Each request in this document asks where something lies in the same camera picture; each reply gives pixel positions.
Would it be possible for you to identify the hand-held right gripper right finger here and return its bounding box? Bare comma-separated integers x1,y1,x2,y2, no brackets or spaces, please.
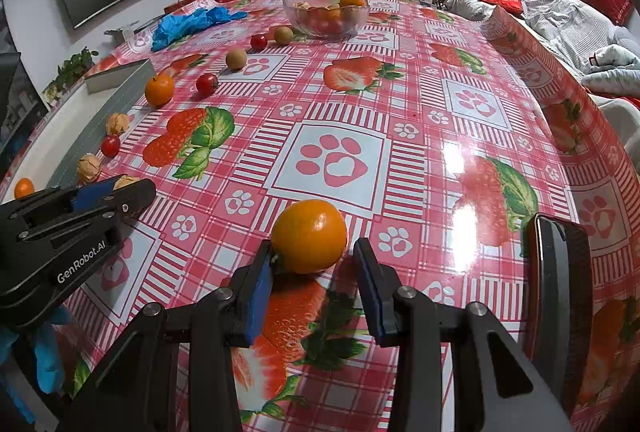
353,238,573,432

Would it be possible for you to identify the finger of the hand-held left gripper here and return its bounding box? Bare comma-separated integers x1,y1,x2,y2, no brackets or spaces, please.
20,178,157,241
0,175,127,229

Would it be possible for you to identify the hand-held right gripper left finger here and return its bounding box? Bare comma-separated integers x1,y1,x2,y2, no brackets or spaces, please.
55,239,281,432

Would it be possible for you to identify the large orange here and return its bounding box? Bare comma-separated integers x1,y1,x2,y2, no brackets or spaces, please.
270,199,348,275

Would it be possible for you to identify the medium orange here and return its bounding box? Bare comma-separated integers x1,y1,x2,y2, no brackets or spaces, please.
144,74,176,107

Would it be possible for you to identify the clear glass bowl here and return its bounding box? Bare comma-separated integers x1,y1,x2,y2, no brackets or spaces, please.
282,0,371,38

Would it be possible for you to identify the person's left hand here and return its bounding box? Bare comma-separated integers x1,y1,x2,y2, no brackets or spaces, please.
0,306,72,424

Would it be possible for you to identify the walnut lower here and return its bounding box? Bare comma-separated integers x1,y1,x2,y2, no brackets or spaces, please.
76,154,102,184

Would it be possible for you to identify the walnut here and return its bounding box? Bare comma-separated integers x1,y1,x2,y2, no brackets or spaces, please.
76,154,102,184
105,113,133,137

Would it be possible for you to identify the grey ribbed panel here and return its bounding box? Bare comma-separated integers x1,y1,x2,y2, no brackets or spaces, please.
47,84,151,190

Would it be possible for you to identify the grey flat box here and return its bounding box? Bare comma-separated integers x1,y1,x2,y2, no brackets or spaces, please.
84,58,156,93

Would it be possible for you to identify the green potted plant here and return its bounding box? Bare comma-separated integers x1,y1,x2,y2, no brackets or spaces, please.
42,46,99,105

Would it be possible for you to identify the black chair backrest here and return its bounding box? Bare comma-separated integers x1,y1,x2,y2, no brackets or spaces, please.
520,214,593,413

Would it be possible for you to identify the pile of blue gloves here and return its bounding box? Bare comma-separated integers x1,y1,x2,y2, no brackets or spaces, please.
151,6,248,52

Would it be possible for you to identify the pile of cherry tomatoes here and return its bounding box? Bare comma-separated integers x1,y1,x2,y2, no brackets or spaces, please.
302,8,358,36

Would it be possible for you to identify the red cloth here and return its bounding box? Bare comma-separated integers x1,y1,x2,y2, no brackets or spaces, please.
477,0,523,15

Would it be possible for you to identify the grey blanket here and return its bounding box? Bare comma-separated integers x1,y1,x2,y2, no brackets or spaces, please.
515,0,640,87

